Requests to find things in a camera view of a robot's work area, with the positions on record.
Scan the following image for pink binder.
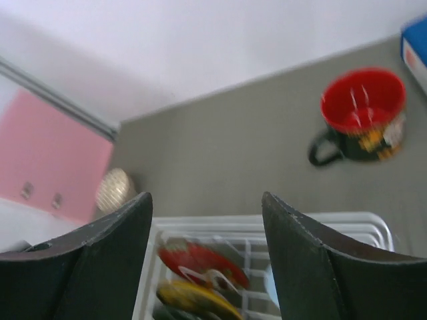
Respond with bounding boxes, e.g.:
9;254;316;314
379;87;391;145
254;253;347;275
1;91;113;224

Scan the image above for patterned small bowl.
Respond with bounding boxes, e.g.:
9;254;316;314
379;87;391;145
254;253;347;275
95;168;137;214

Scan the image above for black gold plate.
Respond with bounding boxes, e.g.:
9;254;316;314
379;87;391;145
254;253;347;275
156;281;244;319

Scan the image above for red floral bowl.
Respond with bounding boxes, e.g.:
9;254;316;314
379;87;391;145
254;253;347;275
157;239;250;291

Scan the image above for white wire dish rack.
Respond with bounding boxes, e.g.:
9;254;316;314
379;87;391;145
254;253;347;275
131;211;396;320

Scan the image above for blue binder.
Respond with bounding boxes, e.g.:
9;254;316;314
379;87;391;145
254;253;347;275
400;15;427;93

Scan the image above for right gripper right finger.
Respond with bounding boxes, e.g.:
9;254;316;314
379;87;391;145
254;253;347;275
262;192;426;319

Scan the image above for light blue cup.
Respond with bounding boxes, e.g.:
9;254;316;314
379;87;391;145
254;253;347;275
264;265;280;308

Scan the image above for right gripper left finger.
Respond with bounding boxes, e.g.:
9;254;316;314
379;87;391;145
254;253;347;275
1;193;153;319

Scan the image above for black skull mug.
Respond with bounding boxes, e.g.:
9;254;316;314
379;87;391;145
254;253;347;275
308;67;406;167

